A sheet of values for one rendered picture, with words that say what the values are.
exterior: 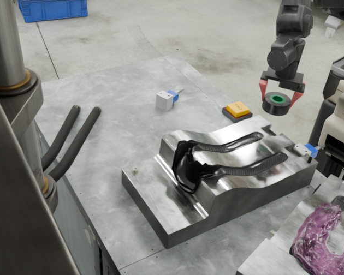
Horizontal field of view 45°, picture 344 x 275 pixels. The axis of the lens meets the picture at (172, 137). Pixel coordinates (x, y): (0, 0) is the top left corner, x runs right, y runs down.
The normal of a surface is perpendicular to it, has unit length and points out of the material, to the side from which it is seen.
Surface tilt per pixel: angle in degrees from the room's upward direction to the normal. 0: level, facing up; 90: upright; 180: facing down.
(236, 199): 90
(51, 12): 91
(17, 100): 0
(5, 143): 0
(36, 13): 91
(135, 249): 0
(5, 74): 90
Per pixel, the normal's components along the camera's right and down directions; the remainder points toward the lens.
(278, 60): -0.60, 0.45
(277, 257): 0.07, -0.78
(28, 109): 0.99, 0.12
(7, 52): 0.63, 0.52
